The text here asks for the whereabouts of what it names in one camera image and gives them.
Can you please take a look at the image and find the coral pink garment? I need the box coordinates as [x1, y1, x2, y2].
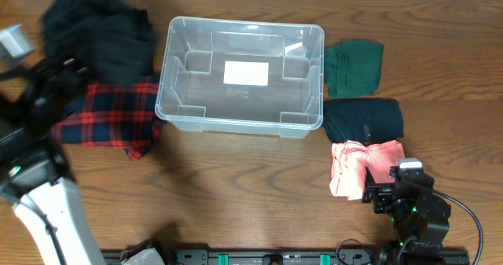
[329, 140, 405, 201]

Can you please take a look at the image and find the dark teal garment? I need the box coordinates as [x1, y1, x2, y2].
[321, 98, 404, 144]

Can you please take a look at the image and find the black garment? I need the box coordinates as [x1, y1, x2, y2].
[41, 0, 156, 86]

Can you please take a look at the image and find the red navy plaid shirt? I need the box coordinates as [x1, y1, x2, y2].
[51, 75, 165, 160]

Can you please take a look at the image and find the dark green garment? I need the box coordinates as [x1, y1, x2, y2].
[324, 40, 384, 98]

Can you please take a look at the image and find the clear plastic storage container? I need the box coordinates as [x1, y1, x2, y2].
[155, 17, 325, 138]

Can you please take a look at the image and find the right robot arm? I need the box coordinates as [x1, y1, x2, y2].
[362, 166, 451, 264]

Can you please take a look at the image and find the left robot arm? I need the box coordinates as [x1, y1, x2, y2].
[1, 59, 105, 264]

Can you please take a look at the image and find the white label in container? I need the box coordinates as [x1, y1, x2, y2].
[223, 61, 269, 86]

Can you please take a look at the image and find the black mounting rail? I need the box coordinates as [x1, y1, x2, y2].
[101, 248, 471, 265]

